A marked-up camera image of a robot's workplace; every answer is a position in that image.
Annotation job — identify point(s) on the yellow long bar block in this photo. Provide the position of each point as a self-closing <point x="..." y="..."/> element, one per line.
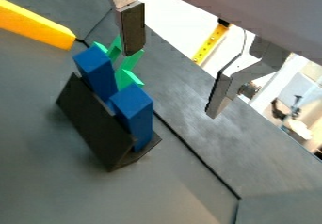
<point x="28" y="24"/>

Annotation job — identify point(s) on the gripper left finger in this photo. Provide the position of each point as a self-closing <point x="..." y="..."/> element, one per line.
<point x="129" y="13"/>

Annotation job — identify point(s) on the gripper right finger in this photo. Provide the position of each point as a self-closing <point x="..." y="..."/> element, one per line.
<point x="271" y="57"/>

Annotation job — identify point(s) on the green arch block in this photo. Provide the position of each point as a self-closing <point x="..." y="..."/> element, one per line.
<point x="123" y="74"/>

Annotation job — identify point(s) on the blue U-shaped block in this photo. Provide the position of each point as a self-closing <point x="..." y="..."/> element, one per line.
<point x="129" y="103"/>

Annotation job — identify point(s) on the yellow perforated bracket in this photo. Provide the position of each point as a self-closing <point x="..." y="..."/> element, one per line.
<point x="211" y="42"/>

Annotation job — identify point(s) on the black angled fixture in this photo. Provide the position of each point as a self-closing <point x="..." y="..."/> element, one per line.
<point x="107" y="138"/>

